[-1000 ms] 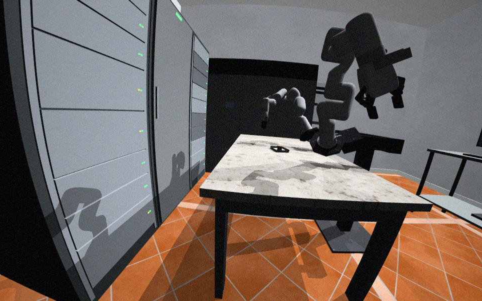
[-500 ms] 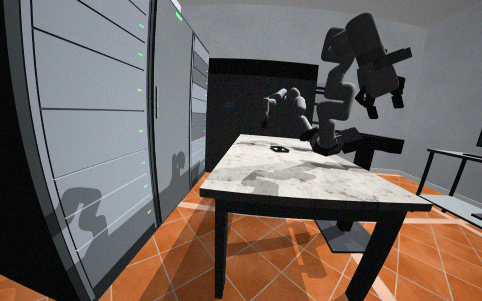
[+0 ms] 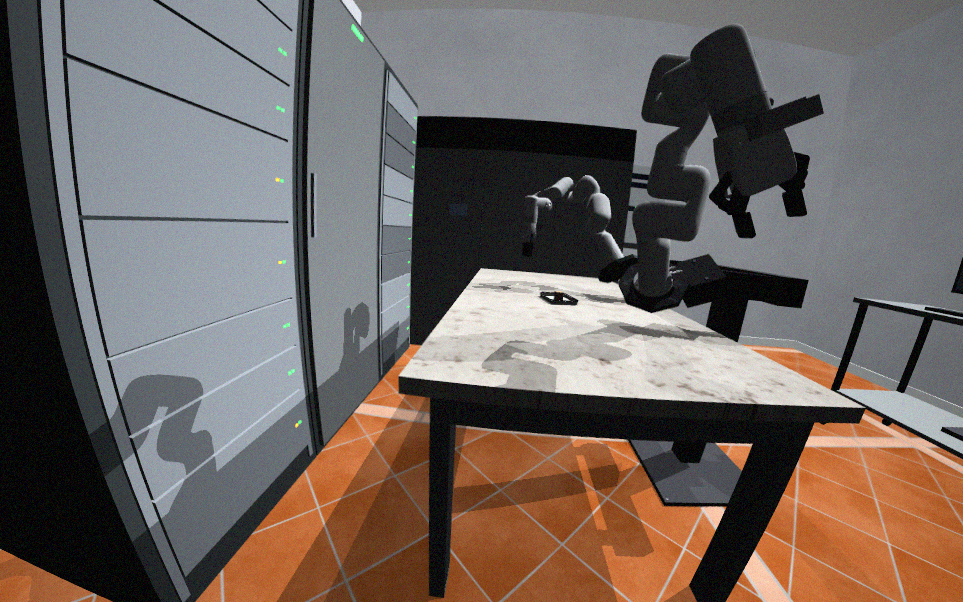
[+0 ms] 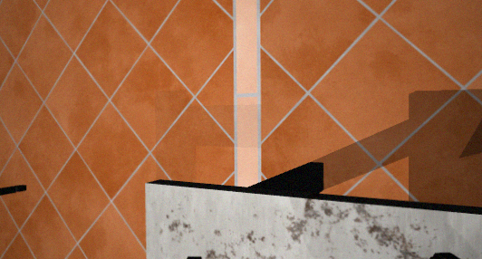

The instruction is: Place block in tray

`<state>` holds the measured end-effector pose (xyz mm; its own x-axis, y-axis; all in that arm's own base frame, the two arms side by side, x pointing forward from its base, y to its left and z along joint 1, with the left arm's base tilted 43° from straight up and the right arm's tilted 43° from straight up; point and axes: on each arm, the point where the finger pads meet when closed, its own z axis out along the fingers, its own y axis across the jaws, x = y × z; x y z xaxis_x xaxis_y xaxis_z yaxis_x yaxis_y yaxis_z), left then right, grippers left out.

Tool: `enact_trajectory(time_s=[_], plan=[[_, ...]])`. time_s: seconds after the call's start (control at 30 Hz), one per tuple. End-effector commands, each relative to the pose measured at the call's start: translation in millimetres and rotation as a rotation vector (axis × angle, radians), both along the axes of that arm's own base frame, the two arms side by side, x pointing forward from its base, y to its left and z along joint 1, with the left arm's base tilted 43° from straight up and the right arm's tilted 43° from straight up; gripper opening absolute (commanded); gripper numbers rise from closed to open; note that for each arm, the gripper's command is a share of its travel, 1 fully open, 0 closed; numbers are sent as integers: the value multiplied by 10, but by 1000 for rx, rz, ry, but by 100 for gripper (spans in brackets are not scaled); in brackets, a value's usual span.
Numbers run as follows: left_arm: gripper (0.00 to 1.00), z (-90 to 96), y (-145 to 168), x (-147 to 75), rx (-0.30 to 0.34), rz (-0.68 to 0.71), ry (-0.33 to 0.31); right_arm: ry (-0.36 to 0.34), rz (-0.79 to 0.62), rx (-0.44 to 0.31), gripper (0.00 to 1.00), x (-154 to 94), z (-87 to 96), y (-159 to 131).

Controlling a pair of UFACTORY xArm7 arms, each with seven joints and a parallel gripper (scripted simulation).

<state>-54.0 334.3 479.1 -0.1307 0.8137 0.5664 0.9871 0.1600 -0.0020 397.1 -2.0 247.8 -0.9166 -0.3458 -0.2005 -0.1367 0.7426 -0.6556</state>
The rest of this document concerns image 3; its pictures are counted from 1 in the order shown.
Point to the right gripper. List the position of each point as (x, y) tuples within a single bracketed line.
[(528, 234)]

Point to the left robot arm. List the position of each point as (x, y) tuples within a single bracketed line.
[(725, 65)]

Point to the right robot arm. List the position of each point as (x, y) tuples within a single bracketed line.
[(599, 211)]

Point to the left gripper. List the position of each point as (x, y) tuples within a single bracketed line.
[(764, 163)]

